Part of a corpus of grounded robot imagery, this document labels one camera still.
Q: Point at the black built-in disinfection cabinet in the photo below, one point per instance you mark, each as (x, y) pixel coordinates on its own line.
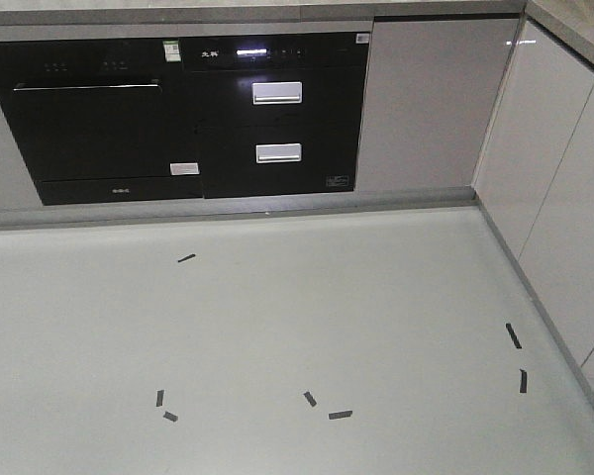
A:
(219, 72)

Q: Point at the white cabinet door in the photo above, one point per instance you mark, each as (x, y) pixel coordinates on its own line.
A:
(430, 91)

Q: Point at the green energy label sticker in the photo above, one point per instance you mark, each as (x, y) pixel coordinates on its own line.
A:
(171, 51)

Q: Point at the white side cabinet panels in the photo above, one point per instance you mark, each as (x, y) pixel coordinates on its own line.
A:
(536, 182)

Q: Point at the lower silver drawer handle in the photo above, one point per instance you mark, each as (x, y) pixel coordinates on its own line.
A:
(278, 153)

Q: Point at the silver drawer handle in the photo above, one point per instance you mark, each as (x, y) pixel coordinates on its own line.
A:
(276, 93)
(278, 153)

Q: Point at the upper silver drawer handle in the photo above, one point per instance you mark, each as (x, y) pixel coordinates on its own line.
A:
(276, 93)

